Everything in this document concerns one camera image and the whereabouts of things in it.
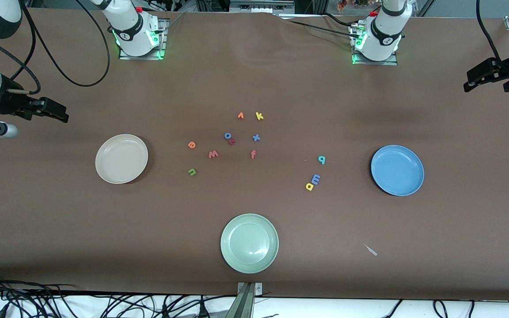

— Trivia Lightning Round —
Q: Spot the beige round plate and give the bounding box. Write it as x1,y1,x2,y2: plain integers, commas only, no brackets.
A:
95,134,149,185

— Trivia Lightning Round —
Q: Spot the blue round plate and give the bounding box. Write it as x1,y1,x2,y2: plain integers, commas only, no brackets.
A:
371,145,425,197

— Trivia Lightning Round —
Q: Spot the green round plate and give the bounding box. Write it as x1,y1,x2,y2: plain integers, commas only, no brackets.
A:
220,213,279,274

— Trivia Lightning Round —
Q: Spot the grey metal box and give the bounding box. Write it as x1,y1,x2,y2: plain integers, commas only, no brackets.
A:
229,0,295,14

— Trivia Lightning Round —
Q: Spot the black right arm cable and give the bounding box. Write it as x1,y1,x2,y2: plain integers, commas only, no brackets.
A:
0,0,111,95

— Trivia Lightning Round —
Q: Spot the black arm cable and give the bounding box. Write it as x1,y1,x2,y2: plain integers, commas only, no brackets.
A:
475,0,502,60
0,0,111,95

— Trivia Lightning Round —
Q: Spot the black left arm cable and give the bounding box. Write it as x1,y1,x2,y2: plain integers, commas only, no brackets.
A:
475,0,502,60

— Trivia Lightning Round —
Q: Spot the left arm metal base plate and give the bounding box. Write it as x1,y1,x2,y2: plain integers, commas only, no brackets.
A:
351,24,399,66

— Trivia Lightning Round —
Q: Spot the thin black base cable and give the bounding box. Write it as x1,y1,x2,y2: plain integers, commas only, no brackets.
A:
288,13,365,40

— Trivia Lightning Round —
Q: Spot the black floor cable bundle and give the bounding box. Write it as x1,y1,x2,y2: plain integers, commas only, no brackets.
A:
0,272,237,318

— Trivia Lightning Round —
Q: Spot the grey metal camera post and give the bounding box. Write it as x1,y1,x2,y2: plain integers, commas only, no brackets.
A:
226,282,264,318

